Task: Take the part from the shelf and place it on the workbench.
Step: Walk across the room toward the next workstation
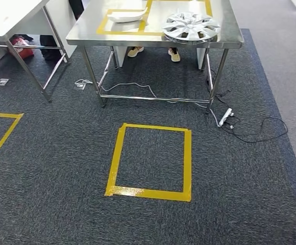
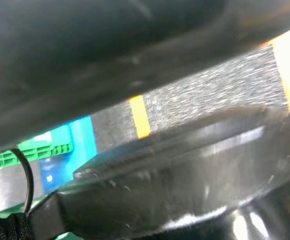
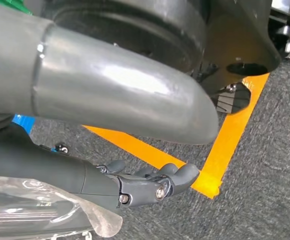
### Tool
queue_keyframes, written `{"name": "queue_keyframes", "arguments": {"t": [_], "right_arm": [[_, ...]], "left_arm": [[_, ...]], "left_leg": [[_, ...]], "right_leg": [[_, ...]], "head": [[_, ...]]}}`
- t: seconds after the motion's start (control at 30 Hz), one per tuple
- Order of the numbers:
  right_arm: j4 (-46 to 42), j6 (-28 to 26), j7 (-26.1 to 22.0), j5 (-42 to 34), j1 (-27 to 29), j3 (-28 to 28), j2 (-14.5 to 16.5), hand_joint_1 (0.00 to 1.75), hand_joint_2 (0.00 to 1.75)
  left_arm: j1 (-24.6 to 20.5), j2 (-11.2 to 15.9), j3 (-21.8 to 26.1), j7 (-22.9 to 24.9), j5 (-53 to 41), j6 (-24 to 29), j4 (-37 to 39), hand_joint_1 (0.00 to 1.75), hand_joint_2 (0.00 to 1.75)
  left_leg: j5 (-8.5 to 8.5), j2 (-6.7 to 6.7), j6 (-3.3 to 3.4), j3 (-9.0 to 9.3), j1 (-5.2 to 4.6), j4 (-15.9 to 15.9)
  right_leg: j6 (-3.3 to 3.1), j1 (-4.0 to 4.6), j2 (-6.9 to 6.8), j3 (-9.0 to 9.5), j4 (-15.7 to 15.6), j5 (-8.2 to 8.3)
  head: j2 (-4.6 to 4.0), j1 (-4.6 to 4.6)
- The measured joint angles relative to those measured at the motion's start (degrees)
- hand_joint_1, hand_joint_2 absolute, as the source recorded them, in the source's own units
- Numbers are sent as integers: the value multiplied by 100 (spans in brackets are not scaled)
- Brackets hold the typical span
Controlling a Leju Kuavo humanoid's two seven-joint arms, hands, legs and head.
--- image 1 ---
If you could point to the black bag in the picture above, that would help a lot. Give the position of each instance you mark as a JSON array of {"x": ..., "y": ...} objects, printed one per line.
[{"x": 49, "y": 49}]

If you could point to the red bag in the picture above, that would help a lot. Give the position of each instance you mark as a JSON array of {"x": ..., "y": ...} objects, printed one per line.
[{"x": 23, "y": 49}]

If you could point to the steel workbench table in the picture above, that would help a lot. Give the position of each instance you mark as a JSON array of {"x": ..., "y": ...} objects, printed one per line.
[{"x": 91, "y": 33}]

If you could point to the white power strip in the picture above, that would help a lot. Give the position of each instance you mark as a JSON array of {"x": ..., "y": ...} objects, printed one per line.
[{"x": 226, "y": 117}]

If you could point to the steel table with yellow tape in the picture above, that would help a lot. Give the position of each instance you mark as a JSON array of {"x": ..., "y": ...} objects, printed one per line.
[{"x": 10, "y": 17}]

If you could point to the yellow floor tape square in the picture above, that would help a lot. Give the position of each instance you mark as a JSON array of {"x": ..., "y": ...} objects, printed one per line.
[{"x": 187, "y": 162}]

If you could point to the grey plastic wheel hubcap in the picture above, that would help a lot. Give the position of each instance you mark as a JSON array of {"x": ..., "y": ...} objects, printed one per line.
[{"x": 191, "y": 27}]

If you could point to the white curved plastic part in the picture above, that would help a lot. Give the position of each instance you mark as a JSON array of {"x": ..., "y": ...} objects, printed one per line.
[{"x": 128, "y": 16}]

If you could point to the person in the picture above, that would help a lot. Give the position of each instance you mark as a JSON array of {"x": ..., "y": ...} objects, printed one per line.
[
  {"x": 174, "y": 55},
  {"x": 76, "y": 6}
]

